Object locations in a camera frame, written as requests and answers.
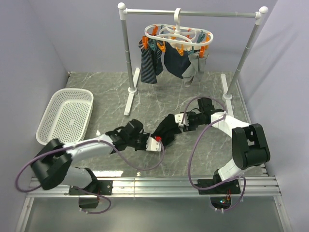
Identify black underwear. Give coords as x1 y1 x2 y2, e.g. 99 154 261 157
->
151 114 182 146

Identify white clip hanger frame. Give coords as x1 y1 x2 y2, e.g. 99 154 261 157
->
144 8 214 50

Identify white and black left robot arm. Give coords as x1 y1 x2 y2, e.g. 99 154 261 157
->
30 119 150 190

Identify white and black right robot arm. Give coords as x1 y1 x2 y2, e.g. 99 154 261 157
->
174 97 270 194

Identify grey underwear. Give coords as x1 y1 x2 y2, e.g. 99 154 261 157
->
182 51 209 87

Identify navy underwear with cream waistband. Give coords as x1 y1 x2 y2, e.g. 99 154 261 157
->
164 43 191 79

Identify striped navy underwear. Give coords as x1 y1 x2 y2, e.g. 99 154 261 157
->
138 39 163 85

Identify white perforated plastic basket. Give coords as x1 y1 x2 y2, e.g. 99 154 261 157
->
36 88 94 145

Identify orange clothes peg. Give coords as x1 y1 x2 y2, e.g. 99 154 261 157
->
176 46 184 56
142 35 148 50
199 46 205 58
157 41 166 53

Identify teal clothes peg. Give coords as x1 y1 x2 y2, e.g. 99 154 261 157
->
187 46 195 55
148 39 156 51

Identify white and grey clothes rack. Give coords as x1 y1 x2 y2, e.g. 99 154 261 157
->
117 2 269 116

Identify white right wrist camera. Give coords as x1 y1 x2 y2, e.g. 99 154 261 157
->
174 113 189 127

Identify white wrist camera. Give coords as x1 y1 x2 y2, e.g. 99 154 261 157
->
174 113 189 127
146 137 162 152

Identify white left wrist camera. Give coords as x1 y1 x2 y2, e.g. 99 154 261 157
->
146 137 162 152

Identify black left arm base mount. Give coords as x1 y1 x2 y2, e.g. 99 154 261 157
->
69 180 113 210

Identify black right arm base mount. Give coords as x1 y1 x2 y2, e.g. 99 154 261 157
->
196 178 246 213

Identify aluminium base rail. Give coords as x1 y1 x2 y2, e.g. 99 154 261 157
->
26 176 281 198

